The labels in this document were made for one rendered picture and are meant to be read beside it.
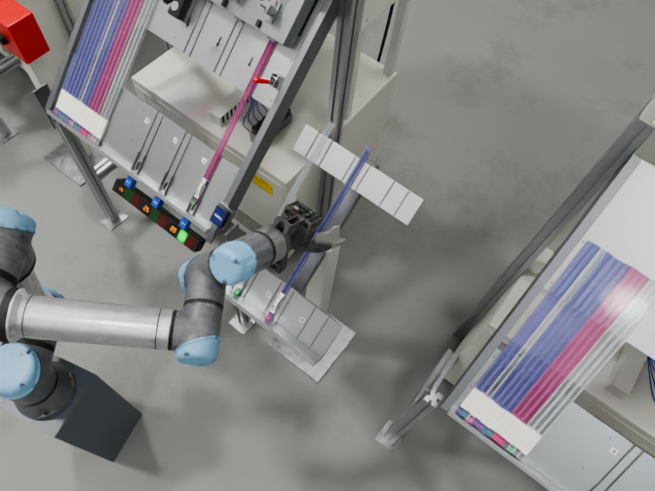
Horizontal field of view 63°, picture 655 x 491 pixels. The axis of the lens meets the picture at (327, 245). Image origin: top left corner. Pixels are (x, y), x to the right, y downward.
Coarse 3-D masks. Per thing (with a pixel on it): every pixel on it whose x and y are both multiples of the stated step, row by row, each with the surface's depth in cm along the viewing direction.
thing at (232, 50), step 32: (160, 0) 147; (320, 0) 130; (160, 32) 148; (192, 32) 144; (224, 32) 141; (256, 32) 137; (224, 64) 142; (256, 64) 139; (288, 64) 135; (256, 96) 140
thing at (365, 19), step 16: (368, 0) 144; (384, 0) 152; (400, 0) 170; (368, 16) 149; (400, 16) 174; (384, 32) 194; (400, 32) 179; (352, 64) 164; (352, 80) 169; (352, 96) 177
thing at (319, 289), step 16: (336, 256) 148; (320, 272) 151; (320, 288) 160; (320, 304) 169; (336, 320) 215; (336, 336) 212; (352, 336) 213; (288, 352) 208; (336, 352) 209; (304, 368) 205; (320, 368) 206
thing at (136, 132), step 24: (120, 96) 156; (120, 120) 157; (144, 120) 154; (168, 120) 151; (120, 144) 158; (144, 144) 155; (168, 144) 152; (192, 144) 149; (144, 168) 156; (168, 168) 153; (192, 168) 150; (216, 168) 147; (168, 192) 154; (192, 192) 151; (216, 192) 148
